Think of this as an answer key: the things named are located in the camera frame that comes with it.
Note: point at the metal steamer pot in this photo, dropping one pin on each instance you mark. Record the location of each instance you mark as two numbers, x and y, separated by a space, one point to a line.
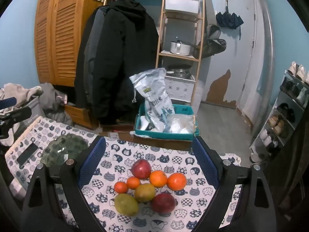
179 70

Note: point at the olive hanging bag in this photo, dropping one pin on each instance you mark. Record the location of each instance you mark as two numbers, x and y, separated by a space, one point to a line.
213 43

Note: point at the orange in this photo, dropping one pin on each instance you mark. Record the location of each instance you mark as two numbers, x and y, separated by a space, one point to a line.
158 178
177 182

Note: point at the yellow lemon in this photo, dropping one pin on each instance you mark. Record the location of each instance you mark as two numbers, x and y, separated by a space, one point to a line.
126 204

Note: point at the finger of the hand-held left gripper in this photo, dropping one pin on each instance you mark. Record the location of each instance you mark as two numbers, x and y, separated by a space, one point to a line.
18 114
7 103

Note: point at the white storage box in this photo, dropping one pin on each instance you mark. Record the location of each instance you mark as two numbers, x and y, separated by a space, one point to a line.
182 3

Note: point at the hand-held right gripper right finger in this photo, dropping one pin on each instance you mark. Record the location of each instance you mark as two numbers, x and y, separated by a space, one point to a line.
205 160

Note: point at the grey laundry bag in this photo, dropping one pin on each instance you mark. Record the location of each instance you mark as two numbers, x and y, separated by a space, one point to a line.
33 111

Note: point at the yellow green pear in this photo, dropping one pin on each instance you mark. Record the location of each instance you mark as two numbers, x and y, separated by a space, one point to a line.
144 192

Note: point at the white shoe rack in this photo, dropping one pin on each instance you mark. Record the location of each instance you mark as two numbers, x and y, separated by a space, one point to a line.
277 111

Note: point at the red apple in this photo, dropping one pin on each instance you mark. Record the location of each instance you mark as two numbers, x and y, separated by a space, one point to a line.
141 169
163 203

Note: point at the wooden shelf rack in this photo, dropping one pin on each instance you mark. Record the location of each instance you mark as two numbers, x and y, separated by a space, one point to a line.
201 41

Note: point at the teal plastic basket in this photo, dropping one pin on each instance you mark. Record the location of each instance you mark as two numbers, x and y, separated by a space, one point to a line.
142 133

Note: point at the wooden drawer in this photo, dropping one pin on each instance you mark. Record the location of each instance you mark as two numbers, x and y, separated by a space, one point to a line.
77 116

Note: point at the clear plastic bag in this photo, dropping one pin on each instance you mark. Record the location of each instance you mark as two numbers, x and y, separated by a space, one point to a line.
179 124

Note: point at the white printed rice bag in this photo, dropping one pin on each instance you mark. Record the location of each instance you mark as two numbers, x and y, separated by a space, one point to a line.
154 94

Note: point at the grey clothes pile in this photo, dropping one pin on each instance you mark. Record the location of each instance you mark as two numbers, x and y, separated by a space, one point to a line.
54 106

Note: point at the beige knit cloth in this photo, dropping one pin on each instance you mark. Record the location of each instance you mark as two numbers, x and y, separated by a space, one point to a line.
17 90

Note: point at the cat print tablecloth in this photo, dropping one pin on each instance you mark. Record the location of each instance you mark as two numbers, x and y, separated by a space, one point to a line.
144 154

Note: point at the dark blue umbrella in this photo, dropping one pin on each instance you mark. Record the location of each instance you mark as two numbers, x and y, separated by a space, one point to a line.
228 20

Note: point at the white patterned basket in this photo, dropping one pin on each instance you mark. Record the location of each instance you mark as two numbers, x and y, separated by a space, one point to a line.
179 89

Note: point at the pink patterned cloth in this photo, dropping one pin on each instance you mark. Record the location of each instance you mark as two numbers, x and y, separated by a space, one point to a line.
62 99

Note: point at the black smartphone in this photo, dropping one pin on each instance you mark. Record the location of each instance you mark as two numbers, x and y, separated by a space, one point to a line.
27 154

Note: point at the dark cloth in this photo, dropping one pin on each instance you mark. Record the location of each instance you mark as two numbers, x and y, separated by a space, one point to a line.
294 169

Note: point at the small tangerine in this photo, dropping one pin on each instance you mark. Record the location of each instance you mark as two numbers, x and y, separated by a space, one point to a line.
133 183
120 187

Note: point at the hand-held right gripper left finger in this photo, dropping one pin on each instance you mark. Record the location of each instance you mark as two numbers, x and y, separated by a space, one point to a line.
93 160

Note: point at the grey pipe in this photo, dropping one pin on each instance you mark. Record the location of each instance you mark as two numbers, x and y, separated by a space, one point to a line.
268 53

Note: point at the dark padded jacket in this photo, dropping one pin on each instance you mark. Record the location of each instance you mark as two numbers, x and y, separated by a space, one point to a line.
89 60

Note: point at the light blue door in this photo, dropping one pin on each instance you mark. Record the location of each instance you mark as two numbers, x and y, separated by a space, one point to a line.
236 53

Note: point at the black hooded coat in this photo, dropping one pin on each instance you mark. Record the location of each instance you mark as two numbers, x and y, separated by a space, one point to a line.
125 65

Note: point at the green patterned glass plate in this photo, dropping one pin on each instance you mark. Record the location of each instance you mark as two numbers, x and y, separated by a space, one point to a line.
62 148

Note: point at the shoe rack with shoes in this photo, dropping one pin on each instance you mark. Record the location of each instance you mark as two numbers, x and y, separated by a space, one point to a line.
277 125

